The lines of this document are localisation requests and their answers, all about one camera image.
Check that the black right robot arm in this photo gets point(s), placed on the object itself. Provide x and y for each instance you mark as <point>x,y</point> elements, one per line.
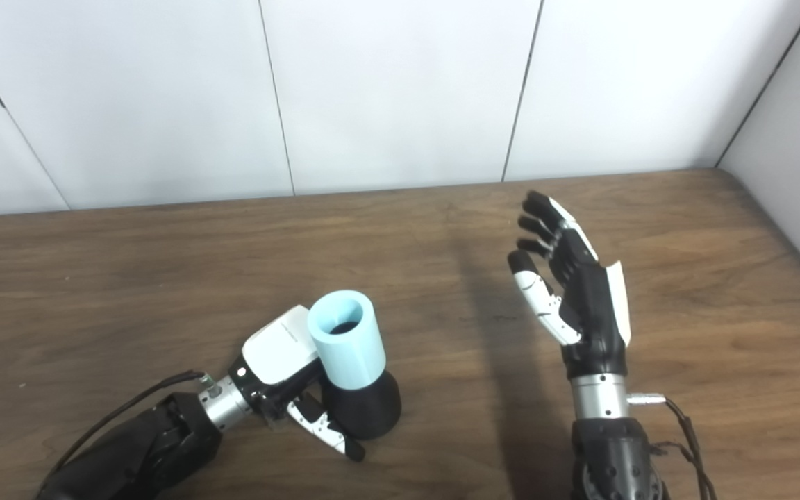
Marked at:
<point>612,444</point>

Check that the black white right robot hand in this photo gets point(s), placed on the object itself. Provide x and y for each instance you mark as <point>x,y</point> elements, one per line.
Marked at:
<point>591,305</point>

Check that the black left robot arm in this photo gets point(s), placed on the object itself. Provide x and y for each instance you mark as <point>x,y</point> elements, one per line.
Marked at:
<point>143,448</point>

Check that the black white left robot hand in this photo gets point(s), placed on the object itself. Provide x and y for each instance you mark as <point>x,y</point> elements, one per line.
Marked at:
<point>278,351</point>

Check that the black funnel-shaped nozzle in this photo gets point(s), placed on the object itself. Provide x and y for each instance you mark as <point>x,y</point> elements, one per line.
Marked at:
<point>365,410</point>

